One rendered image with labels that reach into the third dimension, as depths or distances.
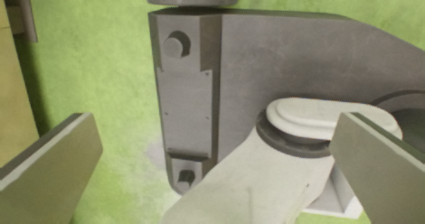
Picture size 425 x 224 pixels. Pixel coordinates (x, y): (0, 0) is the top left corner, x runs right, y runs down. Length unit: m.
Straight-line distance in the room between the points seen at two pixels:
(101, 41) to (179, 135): 0.40
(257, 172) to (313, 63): 0.26
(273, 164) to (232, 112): 0.22
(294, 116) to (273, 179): 0.11
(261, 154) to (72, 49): 0.71
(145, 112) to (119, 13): 0.33
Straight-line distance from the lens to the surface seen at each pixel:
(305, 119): 0.36
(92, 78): 0.86
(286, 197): 0.30
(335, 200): 0.50
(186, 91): 0.49
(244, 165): 0.32
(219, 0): 0.45
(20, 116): 0.96
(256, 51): 0.46
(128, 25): 0.72
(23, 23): 0.96
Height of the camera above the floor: 0.61
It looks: 60 degrees down
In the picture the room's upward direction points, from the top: 160 degrees counter-clockwise
